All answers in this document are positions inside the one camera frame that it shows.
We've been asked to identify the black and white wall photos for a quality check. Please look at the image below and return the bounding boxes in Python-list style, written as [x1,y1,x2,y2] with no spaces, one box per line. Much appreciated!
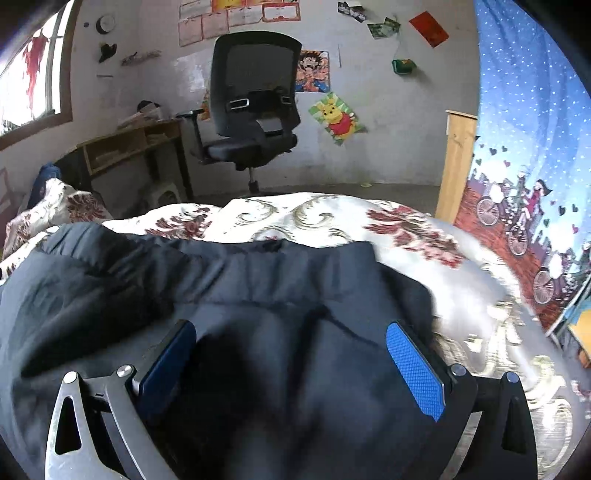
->
[337,1,368,23]

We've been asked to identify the red envelope on wall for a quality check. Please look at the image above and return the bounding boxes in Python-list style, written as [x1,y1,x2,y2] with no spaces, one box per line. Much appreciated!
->
[408,11,450,49]

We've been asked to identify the blue printed curtain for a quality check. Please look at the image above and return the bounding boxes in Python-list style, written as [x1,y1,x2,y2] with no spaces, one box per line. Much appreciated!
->
[452,0,591,339]

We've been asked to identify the yellow bear poster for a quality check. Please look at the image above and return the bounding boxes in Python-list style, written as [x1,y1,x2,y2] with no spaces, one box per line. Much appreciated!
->
[308,91,368,147]

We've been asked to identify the floral cream bedspread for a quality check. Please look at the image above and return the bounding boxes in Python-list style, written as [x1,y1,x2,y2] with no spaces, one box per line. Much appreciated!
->
[0,178,583,480]

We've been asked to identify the yellow board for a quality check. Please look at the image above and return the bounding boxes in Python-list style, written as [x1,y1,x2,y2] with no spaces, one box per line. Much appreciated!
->
[567,308,591,366]

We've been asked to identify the pile of desk clutter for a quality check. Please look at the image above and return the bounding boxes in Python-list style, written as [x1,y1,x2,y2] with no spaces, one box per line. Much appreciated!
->
[117,100,163,130]

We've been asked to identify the black mesh office chair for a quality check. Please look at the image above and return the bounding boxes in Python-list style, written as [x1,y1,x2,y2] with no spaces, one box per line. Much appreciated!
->
[175,31,304,195]

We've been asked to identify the dark navy padded jacket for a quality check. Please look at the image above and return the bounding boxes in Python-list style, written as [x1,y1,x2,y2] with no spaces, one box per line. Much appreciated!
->
[0,224,440,480]

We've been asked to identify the wooden bed post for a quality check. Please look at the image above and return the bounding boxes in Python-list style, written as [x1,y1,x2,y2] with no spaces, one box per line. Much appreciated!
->
[435,110,479,227]

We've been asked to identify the red hanging decoration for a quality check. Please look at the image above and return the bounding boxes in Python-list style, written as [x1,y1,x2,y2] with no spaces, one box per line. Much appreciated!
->
[22,34,51,108]

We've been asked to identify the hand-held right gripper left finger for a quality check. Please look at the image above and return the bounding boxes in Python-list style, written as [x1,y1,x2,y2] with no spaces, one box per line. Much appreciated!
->
[45,319,198,480]

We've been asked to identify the dark blue bag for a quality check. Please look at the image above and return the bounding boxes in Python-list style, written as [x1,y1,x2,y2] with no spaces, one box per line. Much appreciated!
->
[30,164,64,205]

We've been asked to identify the wooden desk with shelves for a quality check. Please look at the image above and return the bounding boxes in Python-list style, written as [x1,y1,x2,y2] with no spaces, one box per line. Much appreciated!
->
[76,117,195,204]

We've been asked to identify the group of wall certificates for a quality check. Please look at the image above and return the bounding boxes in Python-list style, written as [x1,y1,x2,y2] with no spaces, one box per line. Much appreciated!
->
[178,0,302,48]

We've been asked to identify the green wall photos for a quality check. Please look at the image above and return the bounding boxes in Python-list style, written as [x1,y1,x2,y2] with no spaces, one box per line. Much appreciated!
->
[368,17,402,40]

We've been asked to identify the cartoon character poster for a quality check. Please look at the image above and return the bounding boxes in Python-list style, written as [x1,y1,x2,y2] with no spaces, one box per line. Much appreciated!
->
[295,50,331,93]

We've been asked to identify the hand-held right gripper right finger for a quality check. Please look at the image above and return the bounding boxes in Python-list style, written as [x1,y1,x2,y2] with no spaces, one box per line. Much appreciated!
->
[386,320,539,480]

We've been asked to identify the wooden framed window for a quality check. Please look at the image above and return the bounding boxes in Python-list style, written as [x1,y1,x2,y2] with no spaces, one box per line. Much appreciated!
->
[0,0,77,151]

